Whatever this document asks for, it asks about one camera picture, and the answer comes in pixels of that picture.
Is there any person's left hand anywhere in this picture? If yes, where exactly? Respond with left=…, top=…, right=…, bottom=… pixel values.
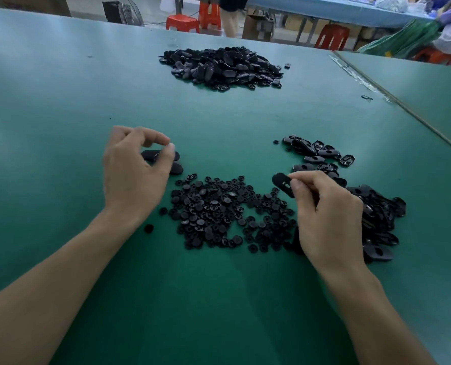
left=102, top=126, right=176, bottom=225

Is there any long blue work table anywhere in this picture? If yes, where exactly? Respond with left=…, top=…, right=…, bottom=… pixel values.
left=248, top=0, right=432, bottom=29

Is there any green striped bag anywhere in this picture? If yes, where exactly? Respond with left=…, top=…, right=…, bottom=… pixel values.
left=358, top=20, right=441, bottom=59

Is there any small open cardboard box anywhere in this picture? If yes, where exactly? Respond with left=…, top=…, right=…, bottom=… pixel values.
left=242, top=13, right=275, bottom=42

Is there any grey floor fan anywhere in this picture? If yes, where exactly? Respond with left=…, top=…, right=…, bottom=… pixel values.
left=102, top=0, right=144, bottom=27

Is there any person's left forearm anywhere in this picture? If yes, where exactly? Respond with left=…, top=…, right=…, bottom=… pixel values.
left=0, top=209, right=139, bottom=365

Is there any person's right hand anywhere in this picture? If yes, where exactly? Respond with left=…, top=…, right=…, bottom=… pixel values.
left=288, top=171, right=365, bottom=276

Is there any pile of black oval shells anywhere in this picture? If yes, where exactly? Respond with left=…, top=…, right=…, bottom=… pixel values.
left=282, top=135, right=407, bottom=263

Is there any large brown cardboard box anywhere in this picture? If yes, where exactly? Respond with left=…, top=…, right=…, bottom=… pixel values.
left=0, top=0, right=72, bottom=17

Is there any person's right forearm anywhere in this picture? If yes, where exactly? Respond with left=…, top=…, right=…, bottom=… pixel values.
left=320, top=258, right=435, bottom=365

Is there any pile of small black buttons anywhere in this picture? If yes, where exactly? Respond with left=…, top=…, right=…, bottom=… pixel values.
left=143, top=174, right=303, bottom=254

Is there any red plastic stool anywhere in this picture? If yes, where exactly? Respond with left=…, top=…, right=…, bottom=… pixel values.
left=314, top=24, right=351, bottom=51
left=411, top=47, right=451, bottom=65
left=198, top=0, right=222, bottom=29
left=165, top=14, right=201, bottom=32

